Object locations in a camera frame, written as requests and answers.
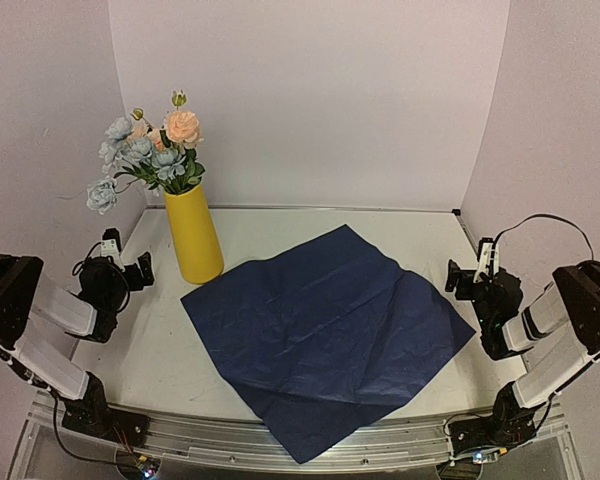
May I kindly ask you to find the yellow plastic vase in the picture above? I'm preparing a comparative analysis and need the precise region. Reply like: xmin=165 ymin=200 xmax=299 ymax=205
xmin=164 ymin=184 xmax=224 ymax=285

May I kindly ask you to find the blue hydrangea stem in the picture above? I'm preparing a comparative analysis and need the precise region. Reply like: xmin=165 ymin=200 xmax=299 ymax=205
xmin=86 ymin=115 xmax=205 ymax=215

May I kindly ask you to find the artificial flower bunch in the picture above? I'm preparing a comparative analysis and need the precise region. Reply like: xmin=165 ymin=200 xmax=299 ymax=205
xmin=126 ymin=90 xmax=205 ymax=195

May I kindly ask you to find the blue wrapping paper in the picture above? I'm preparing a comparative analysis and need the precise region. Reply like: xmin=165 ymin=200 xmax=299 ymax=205
xmin=179 ymin=223 xmax=478 ymax=461

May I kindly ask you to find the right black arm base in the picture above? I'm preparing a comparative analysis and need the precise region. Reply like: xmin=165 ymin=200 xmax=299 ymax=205
xmin=445 ymin=382 xmax=555 ymax=458

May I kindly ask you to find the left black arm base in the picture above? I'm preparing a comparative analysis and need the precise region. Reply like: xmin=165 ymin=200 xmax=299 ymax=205
xmin=59 ymin=372 xmax=149 ymax=447

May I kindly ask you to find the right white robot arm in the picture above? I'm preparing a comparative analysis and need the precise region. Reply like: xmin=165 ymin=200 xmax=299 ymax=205
xmin=445 ymin=260 xmax=600 ymax=409

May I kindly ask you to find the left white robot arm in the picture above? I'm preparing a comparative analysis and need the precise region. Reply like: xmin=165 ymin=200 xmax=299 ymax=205
xmin=0 ymin=252 xmax=154 ymax=437

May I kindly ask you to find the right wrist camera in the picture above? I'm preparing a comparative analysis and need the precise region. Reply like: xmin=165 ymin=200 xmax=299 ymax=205
xmin=473 ymin=237 xmax=500 ymax=283

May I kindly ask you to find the right black camera cable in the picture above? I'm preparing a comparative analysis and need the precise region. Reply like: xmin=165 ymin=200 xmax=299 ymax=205
xmin=492 ymin=213 xmax=595 ymax=264

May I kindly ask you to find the aluminium front rail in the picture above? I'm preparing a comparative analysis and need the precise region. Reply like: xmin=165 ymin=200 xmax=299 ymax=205
xmin=28 ymin=392 xmax=568 ymax=474

